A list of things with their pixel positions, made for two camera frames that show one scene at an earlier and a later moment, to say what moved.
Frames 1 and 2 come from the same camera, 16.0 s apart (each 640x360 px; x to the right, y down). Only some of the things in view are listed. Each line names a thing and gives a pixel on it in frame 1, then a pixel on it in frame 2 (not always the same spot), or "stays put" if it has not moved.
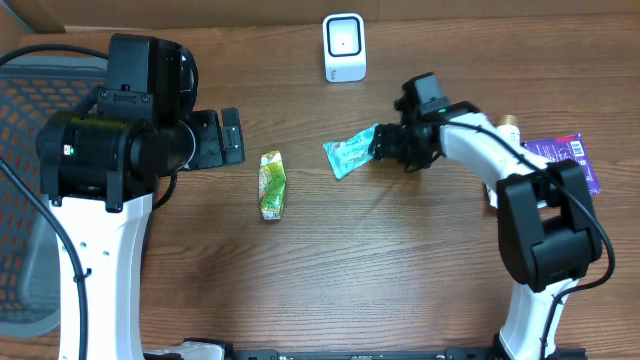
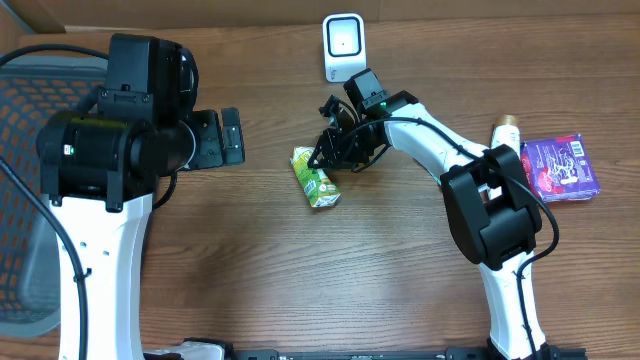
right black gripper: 390,147 -> 342,154
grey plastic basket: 33,90 stays put
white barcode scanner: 344,43 stays put
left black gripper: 215,150 stays put
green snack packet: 271,184 -> 320,190
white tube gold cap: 508,125 stays put
